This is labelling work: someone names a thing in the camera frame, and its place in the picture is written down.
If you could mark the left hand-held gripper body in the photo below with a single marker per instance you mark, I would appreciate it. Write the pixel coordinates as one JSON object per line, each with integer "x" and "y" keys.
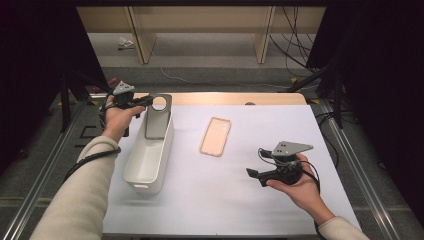
{"x": 124, "y": 96}

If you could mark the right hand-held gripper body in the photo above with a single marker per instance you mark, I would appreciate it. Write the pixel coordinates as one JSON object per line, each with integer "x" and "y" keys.
{"x": 288, "y": 170}

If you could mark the grey phone case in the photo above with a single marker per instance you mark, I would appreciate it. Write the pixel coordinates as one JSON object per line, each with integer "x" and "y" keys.
{"x": 158, "y": 125}

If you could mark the peach phone case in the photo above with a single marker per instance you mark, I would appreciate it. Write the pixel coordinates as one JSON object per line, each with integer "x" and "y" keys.
{"x": 215, "y": 138}

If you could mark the white storage box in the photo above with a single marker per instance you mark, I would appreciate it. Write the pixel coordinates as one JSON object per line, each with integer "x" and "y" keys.
{"x": 146, "y": 163}

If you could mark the person's left hand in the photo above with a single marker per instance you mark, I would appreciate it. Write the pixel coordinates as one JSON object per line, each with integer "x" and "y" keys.
{"x": 118, "y": 121}

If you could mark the person's right hand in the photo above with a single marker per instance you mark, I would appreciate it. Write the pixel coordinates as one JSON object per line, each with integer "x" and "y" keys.
{"x": 306, "y": 193}

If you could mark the pink object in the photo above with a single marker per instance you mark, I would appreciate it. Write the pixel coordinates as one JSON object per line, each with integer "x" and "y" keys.
{"x": 111, "y": 81}

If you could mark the white table sheet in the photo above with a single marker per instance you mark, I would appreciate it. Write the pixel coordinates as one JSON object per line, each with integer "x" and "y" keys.
{"x": 250, "y": 200}

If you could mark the yellow tape piece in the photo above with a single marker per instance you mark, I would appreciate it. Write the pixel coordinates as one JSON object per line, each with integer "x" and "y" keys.
{"x": 293, "y": 80}
{"x": 94, "y": 103}
{"x": 314, "y": 101}

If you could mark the dark round table grommet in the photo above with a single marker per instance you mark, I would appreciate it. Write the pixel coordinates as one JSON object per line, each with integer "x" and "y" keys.
{"x": 250, "y": 103}

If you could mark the crumpled white wrapper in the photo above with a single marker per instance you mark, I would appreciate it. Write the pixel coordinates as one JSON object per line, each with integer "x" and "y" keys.
{"x": 125, "y": 42}

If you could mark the black metal stand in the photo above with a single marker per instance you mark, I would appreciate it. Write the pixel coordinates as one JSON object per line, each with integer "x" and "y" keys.
{"x": 338, "y": 100}
{"x": 65, "y": 106}

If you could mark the beige wooden shelf unit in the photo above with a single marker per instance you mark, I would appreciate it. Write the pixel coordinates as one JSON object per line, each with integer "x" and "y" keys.
{"x": 200, "y": 18}

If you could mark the black curtain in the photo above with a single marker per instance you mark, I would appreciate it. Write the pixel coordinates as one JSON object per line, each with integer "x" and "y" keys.
{"x": 30, "y": 66}
{"x": 390, "y": 83}

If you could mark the aluminium floor rail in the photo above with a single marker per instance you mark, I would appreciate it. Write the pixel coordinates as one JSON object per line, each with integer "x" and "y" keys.
{"x": 33, "y": 196}
{"x": 366, "y": 186}

